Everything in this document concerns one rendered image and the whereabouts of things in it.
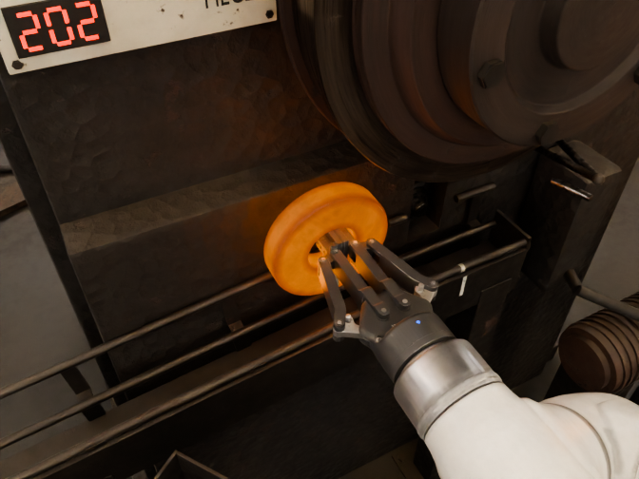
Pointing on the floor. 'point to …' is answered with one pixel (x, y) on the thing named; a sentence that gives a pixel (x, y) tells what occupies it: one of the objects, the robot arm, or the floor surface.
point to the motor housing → (598, 354)
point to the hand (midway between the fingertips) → (328, 232)
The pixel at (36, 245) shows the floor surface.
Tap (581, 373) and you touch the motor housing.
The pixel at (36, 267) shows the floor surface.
